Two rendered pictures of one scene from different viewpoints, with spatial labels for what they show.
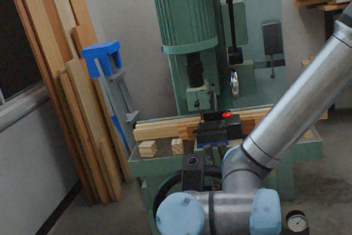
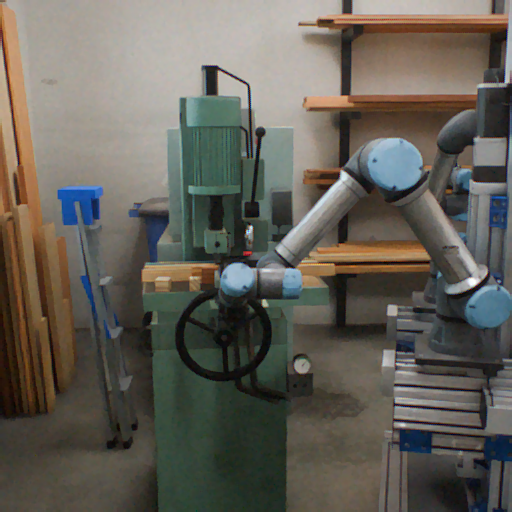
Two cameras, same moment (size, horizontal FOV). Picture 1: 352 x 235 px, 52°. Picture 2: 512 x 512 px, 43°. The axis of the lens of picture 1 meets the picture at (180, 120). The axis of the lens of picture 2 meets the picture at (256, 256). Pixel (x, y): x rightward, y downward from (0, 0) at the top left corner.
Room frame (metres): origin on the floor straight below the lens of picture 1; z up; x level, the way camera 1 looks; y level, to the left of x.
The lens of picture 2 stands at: (-0.98, 0.40, 1.42)
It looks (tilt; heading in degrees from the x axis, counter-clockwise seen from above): 11 degrees down; 344
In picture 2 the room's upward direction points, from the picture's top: straight up
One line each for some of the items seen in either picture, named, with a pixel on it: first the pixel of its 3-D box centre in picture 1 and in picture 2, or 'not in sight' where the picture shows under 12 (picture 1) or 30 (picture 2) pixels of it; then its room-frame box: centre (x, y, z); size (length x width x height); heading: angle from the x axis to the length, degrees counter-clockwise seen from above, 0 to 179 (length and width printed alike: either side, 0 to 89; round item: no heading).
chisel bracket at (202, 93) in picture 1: (199, 95); (215, 241); (1.19, -0.08, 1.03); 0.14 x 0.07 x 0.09; 171
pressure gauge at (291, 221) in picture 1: (296, 222); (301, 366); (0.92, -0.30, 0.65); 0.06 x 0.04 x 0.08; 81
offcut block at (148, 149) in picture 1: (148, 148); (163, 284); (1.08, 0.12, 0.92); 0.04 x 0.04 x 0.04; 68
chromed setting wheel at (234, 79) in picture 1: (234, 83); (248, 237); (1.28, -0.22, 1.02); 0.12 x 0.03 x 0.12; 171
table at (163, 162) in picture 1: (222, 151); (235, 294); (1.06, -0.11, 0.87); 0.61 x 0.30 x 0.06; 81
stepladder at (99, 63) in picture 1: (133, 142); (100, 316); (1.94, 0.29, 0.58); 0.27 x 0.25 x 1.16; 75
